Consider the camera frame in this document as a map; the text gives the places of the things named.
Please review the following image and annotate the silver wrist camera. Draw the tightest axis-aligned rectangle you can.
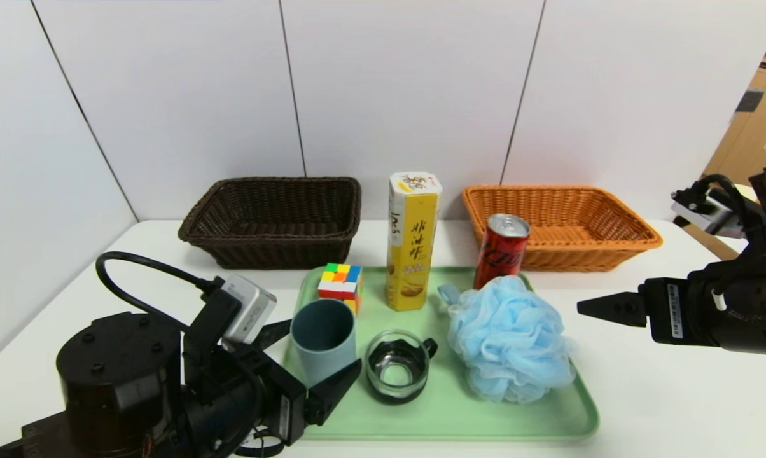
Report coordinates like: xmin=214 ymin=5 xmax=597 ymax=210
xmin=671 ymin=191 xmax=746 ymax=239
xmin=221 ymin=275 xmax=277 ymax=347

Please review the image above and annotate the blue-grey plastic cup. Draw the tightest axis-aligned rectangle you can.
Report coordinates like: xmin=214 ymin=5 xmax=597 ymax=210
xmin=291 ymin=298 xmax=358 ymax=387

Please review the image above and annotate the light green plastic tray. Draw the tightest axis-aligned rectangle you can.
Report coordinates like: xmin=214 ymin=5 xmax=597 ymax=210
xmin=284 ymin=266 xmax=599 ymax=441

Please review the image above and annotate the tall yellow snack box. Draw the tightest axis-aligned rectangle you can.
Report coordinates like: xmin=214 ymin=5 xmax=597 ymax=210
xmin=386 ymin=172 xmax=443 ymax=312

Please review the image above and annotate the black right camera cable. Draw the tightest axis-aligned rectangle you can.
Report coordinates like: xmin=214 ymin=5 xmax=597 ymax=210
xmin=695 ymin=173 xmax=751 ymax=222

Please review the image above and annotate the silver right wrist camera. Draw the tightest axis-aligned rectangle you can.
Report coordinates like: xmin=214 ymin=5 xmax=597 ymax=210
xmin=671 ymin=191 xmax=746 ymax=239

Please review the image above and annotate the dark brown wicker basket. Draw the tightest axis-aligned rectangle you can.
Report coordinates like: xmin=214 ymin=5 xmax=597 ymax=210
xmin=178 ymin=177 xmax=363 ymax=270

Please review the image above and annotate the orange wicker basket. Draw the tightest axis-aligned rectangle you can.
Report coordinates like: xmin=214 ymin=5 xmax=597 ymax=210
xmin=462 ymin=185 xmax=663 ymax=273

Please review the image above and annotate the black left camera cable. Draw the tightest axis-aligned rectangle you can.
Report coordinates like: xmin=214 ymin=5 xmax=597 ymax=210
xmin=95 ymin=252 xmax=221 ymax=331

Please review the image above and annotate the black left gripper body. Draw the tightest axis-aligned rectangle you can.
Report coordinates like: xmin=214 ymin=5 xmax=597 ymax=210
xmin=185 ymin=343 xmax=309 ymax=451

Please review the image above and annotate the wooden cabinet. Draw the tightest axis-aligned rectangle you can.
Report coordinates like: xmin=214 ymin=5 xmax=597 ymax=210
xmin=701 ymin=6 xmax=766 ymax=186

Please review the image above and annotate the red cola can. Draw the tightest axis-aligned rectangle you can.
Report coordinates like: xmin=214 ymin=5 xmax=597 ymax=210
xmin=473 ymin=214 xmax=531 ymax=290

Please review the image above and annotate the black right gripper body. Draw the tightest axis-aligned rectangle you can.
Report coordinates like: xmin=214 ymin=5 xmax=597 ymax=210
xmin=638 ymin=270 xmax=766 ymax=356

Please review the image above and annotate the multicoloured puzzle cube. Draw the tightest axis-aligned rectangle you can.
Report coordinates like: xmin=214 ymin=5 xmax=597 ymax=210
xmin=318 ymin=263 xmax=363 ymax=314

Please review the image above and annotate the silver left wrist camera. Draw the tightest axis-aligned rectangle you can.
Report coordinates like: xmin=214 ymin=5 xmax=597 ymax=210
xmin=221 ymin=275 xmax=277 ymax=347

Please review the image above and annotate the black camera cable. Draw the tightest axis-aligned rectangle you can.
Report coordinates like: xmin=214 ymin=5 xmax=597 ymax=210
xmin=695 ymin=173 xmax=751 ymax=222
xmin=95 ymin=252 xmax=221 ymax=331

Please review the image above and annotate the light blue bath pouf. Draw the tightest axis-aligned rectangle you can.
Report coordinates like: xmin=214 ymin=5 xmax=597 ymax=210
xmin=437 ymin=275 xmax=576 ymax=403

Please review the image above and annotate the glass mug with black handle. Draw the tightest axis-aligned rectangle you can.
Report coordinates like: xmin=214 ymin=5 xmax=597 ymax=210
xmin=365 ymin=329 xmax=438 ymax=404

